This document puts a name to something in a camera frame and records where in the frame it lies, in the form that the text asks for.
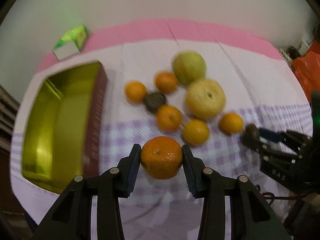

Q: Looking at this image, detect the yellow orange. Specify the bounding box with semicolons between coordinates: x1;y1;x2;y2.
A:
182;119;210;146
219;112;244;134

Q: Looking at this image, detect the pale yellow apple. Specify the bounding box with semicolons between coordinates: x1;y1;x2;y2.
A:
185;79;226;120

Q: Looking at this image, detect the orange tangerine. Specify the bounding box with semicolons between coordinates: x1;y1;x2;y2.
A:
154;72;178;94
140;136;183;180
125;81;147;104
156;105;183;132

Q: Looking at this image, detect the green round fruit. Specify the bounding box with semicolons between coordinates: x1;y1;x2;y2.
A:
171;50;207;86

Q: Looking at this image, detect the small dark passion fruit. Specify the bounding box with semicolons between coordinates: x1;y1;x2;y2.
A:
143;92;167;113

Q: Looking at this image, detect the large dark passion fruit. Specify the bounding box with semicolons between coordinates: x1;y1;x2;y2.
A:
244;124;260;140

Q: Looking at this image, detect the orange plastic bag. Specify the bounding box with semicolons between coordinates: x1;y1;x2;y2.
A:
292;40;320;102

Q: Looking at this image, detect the clutter beside bag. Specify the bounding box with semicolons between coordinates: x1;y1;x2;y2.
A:
278;41;310;66

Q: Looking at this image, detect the red gold toffee tin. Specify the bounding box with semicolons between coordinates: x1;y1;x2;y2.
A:
22;61;107;194

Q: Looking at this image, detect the pink purple checkered tablecloth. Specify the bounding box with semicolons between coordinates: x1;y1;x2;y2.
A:
10;20;312;239

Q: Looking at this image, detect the dark wooden furniture edge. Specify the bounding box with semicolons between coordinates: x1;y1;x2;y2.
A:
0;84;21;156

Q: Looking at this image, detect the green tissue box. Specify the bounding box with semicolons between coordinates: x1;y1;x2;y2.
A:
52;24;88;61

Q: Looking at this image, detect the black cable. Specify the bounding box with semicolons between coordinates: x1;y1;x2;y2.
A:
254;184;306;202

